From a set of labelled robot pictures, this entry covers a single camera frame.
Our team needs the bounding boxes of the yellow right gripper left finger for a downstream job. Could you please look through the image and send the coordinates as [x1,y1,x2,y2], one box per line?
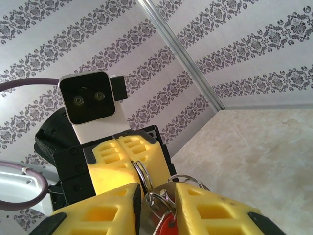
[30,182,143,235]

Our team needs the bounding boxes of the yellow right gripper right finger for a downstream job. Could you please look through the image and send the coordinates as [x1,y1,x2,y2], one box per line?
[175,182,288,235]

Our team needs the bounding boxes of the steel split key ring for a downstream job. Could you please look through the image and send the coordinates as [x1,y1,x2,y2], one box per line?
[167,174,211,194]
[133,160,154,196]
[144,189,177,213]

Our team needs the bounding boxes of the key with red cap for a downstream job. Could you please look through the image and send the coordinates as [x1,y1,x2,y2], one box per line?
[152,211,179,235]

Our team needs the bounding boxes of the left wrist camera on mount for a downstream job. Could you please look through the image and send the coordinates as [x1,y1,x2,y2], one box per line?
[58,70,132,145]

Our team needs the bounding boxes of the aluminium frame post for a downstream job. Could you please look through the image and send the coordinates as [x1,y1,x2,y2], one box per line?
[138,0,225,111]

